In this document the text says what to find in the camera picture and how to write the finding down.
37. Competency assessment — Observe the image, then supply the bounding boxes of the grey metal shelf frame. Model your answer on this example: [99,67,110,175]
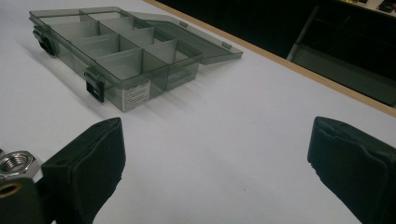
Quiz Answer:
[286,4,396,107]

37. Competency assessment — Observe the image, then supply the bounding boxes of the transparent grey compartment box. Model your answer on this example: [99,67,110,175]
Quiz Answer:
[28,6,245,113]

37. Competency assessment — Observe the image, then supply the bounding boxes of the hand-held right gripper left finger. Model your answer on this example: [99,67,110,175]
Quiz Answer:
[41,117,127,224]

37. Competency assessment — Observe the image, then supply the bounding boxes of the silver metal hex nut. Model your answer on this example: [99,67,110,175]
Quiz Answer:
[0,150,42,182]

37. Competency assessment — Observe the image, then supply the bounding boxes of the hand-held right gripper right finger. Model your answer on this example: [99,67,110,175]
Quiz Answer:
[306,116,396,224]

